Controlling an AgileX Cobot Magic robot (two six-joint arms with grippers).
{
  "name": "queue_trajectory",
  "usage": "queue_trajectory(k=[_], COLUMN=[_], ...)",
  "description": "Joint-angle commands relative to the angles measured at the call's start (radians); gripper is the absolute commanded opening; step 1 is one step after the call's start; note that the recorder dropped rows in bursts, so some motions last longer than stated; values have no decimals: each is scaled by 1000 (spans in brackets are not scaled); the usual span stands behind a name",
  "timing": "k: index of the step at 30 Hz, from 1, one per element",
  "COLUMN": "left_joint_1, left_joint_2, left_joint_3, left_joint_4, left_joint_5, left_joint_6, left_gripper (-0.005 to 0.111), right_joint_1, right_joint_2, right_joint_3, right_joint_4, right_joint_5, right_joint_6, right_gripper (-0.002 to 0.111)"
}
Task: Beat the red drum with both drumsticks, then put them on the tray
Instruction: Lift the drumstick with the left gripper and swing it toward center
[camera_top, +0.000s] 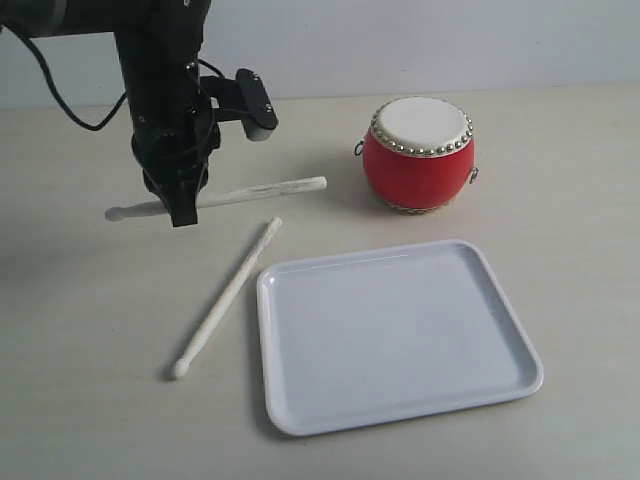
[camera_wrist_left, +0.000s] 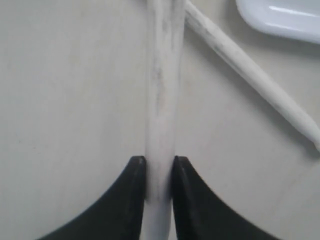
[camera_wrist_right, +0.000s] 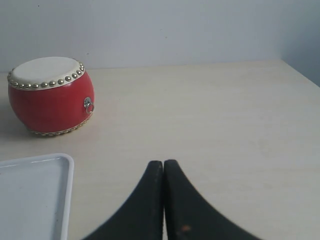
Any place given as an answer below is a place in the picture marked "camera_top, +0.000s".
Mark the small red drum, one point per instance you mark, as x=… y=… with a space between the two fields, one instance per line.
x=418 y=153

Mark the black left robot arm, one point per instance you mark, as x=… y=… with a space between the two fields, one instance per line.
x=158 y=44

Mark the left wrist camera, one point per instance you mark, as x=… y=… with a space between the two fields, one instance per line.
x=243 y=99

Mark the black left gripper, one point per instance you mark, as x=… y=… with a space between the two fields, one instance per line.
x=175 y=160

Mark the white drumstick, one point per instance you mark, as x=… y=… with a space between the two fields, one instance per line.
x=260 y=192
x=223 y=303

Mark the white plastic tray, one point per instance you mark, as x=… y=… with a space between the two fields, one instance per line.
x=372 y=337

